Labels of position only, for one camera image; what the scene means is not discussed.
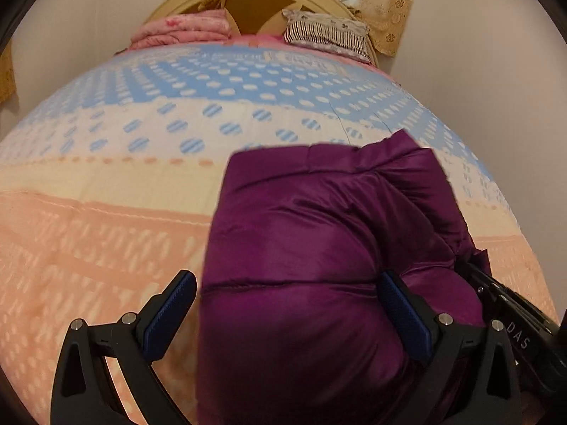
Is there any purple puffer jacket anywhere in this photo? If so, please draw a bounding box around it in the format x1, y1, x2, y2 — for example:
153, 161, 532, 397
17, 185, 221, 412
197, 128, 492, 425

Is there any pink folded quilt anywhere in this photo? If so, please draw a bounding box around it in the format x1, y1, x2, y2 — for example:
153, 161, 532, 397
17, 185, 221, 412
128, 9, 232, 51

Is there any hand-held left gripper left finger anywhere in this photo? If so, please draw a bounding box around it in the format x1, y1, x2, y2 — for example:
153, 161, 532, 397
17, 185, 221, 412
51, 269, 198, 425

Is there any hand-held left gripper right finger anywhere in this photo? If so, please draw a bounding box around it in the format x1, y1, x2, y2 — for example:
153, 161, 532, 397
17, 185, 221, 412
378, 270, 524, 425

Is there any beige patterned curtain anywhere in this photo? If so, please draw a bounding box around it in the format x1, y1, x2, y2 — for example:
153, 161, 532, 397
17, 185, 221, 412
0, 49, 18, 103
215, 0, 419, 58

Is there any pink bed sheet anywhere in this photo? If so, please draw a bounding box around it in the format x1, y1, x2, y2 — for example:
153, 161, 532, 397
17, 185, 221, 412
228, 32, 397, 81

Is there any dotted blue and peach bedspread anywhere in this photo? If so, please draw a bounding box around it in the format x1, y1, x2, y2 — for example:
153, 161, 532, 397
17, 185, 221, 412
0, 40, 563, 425

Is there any striped pillow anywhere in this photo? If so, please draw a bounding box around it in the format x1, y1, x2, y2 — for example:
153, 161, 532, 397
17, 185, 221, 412
281, 8, 373, 63

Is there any cream wooden headboard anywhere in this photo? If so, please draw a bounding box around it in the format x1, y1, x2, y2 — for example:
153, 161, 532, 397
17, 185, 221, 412
146, 0, 382, 65

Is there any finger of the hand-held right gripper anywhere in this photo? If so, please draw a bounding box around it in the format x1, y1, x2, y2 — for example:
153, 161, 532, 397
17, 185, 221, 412
464, 260, 556, 325

